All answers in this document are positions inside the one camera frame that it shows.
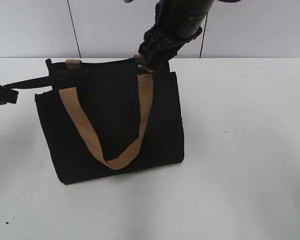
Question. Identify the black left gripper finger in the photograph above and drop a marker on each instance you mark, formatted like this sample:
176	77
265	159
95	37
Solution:
9	95

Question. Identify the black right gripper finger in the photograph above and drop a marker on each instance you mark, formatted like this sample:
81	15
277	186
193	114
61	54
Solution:
158	64

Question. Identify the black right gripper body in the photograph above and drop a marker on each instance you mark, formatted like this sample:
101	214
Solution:
157	42

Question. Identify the black canvas tote bag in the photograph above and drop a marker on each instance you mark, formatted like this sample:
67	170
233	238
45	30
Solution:
109	118

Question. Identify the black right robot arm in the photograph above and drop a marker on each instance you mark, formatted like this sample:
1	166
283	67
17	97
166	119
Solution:
177	22

